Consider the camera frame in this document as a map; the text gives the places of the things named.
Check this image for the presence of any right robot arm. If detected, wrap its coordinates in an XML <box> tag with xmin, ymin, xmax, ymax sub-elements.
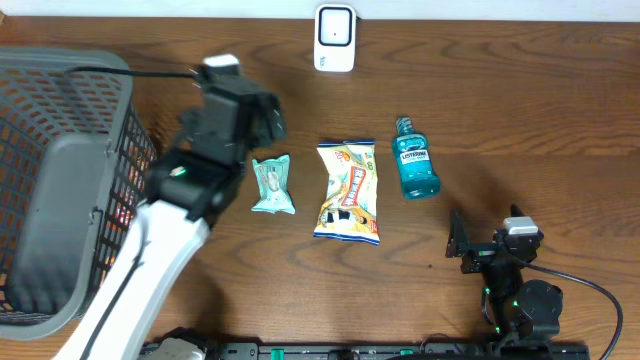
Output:
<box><xmin>445</xmin><ymin>204</ymin><xmax>563</xmax><ymax>344</ymax></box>

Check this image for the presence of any black cable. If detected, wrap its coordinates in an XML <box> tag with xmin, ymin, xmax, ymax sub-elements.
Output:
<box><xmin>519</xmin><ymin>257</ymin><xmax>625</xmax><ymax>360</ymax></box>
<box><xmin>64</xmin><ymin>65</ymin><xmax>204</xmax><ymax>81</ymax></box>

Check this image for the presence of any yellow snack bag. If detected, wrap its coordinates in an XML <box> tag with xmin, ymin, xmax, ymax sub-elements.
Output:
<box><xmin>313</xmin><ymin>140</ymin><xmax>380</xmax><ymax>246</ymax></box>

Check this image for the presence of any left black cable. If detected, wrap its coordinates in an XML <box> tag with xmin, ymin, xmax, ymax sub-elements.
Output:
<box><xmin>64</xmin><ymin>65</ymin><xmax>204</xmax><ymax>81</ymax></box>

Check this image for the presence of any mint green snack packet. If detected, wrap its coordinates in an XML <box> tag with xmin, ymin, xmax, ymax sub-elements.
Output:
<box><xmin>252</xmin><ymin>154</ymin><xmax>296</xmax><ymax>215</ymax></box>

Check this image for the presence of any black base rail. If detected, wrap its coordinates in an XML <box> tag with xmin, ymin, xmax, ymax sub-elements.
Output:
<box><xmin>137</xmin><ymin>327</ymin><xmax>590</xmax><ymax>360</ymax></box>

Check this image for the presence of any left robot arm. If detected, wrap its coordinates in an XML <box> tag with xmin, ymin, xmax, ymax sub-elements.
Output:
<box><xmin>56</xmin><ymin>75</ymin><xmax>286</xmax><ymax>359</ymax></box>

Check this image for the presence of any white barcode scanner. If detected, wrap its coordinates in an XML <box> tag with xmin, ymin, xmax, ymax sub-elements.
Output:
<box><xmin>313</xmin><ymin>4</ymin><xmax>357</xmax><ymax>73</ymax></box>

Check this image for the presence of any grey plastic shopping basket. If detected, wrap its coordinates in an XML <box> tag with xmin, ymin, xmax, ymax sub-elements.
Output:
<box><xmin>1</xmin><ymin>47</ymin><xmax>156</xmax><ymax>341</ymax></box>

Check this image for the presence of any right black cable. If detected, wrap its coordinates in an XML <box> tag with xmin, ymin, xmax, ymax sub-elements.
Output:
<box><xmin>519</xmin><ymin>257</ymin><xmax>625</xmax><ymax>360</ymax></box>

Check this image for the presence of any teal mouthwash bottle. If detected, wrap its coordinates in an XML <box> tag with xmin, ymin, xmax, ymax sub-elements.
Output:
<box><xmin>392</xmin><ymin>117</ymin><xmax>441</xmax><ymax>200</ymax></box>

